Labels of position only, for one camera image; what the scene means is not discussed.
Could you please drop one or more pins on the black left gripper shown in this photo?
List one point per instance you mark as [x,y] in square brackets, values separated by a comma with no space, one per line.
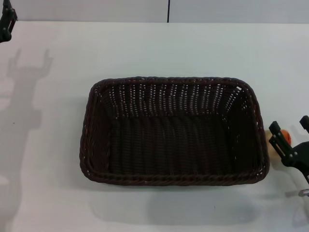
[4,35]

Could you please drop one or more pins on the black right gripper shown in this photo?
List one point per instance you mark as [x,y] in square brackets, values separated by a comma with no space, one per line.
[303,157]

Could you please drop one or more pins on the dark brown woven wicker basket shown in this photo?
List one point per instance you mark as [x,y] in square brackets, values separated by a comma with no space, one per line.
[173,142]

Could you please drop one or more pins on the cream bun with orange spot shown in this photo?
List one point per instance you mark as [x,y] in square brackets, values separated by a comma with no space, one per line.
[270,155]

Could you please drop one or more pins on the thin black vertical wall strip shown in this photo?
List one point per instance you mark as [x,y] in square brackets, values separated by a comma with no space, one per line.
[168,10]

